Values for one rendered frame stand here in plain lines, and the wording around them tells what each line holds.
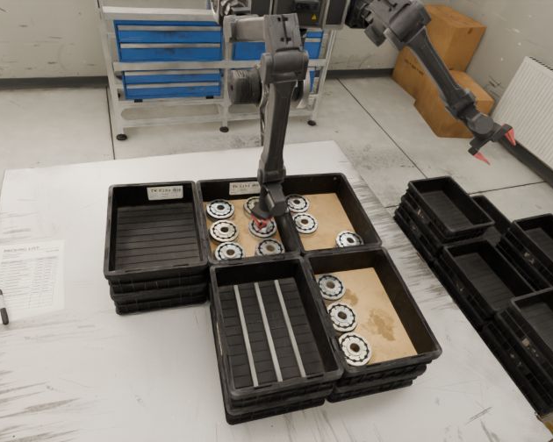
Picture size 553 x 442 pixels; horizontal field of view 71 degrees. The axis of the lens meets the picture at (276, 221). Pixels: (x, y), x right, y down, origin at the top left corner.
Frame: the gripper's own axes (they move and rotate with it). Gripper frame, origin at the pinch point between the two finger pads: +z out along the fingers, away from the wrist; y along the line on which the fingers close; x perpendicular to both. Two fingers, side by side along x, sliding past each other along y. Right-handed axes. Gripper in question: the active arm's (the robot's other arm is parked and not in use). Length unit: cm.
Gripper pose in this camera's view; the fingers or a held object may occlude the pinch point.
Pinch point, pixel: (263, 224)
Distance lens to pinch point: 141.9
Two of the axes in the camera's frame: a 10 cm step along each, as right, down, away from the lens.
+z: -1.4, 6.7, 7.3
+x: -8.4, -4.7, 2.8
